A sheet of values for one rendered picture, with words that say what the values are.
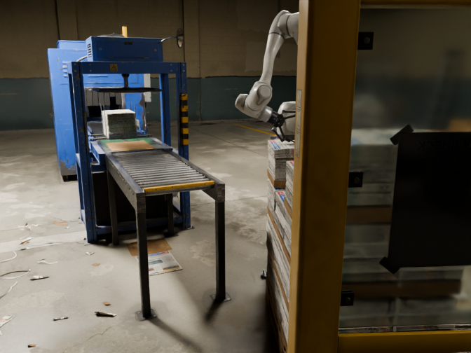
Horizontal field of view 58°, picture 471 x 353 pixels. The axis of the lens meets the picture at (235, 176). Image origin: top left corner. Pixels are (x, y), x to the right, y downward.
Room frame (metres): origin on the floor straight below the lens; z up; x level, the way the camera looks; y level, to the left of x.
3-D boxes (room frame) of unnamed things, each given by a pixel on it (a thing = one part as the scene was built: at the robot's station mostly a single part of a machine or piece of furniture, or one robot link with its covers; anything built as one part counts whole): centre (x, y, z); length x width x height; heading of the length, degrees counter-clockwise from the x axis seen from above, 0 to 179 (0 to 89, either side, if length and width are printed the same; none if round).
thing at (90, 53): (3.97, 1.00, 1.65); 0.60 x 0.45 x 0.20; 114
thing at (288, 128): (2.89, -0.37, 1.17); 0.18 x 0.16 x 0.22; 55
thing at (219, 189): (3.14, 0.36, 0.74); 1.34 x 0.05 x 0.12; 24
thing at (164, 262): (3.08, 0.61, 0.00); 0.37 x 0.29 x 0.01; 24
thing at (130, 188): (2.94, 0.82, 0.74); 1.34 x 0.05 x 0.12; 24
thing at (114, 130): (4.49, 1.23, 0.93); 0.38 x 0.30 x 0.26; 24
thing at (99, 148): (3.97, 1.00, 0.75); 0.70 x 0.65 x 0.10; 24
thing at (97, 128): (5.01, 1.46, 0.75); 1.53 x 0.64 x 0.10; 24
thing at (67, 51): (6.47, 2.06, 1.04); 1.51 x 1.30 x 2.07; 24
